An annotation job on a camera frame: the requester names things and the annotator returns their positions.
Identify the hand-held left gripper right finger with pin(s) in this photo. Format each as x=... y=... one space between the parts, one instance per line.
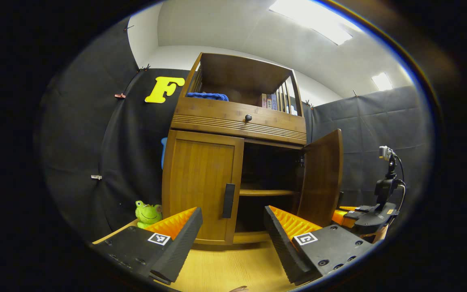
x=282 y=247

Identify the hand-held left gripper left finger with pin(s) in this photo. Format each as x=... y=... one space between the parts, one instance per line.
x=176 y=247

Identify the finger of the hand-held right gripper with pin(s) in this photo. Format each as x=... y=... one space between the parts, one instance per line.
x=341 y=217

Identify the wooden shoe cabinet door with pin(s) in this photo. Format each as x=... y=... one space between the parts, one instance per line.
x=322 y=178
x=201 y=182

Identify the wooden double-door shoe cabinet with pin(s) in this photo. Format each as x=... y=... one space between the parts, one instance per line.
x=237 y=73

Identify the wooden inner cabinet shelf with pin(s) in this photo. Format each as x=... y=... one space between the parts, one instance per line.
x=266 y=192

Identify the wooden cabinet drawer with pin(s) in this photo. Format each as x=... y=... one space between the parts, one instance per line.
x=217 y=115

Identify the green frog toy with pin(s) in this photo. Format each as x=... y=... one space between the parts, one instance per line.
x=148 y=213

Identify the silver cloth clip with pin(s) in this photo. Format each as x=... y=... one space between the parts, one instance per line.
x=96 y=177

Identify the black drawer knob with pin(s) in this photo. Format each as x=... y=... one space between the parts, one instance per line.
x=248 y=118

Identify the brown book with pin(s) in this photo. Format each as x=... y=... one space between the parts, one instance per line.
x=269 y=102

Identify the small ceiling light panel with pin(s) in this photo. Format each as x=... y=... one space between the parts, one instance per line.
x=382 y=81

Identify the pink book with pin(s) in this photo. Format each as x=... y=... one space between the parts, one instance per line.
x=264 y=101

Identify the black backdrop cloth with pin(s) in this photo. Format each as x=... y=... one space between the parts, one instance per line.
x=83 y=142

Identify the blue cloth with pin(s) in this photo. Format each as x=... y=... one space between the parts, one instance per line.
x=207 y=96

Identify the orange cloth clip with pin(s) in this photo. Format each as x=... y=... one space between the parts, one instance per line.
x=120 y=96

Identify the large ceiling light panel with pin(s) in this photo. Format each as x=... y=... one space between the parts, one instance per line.
x=314 y=18

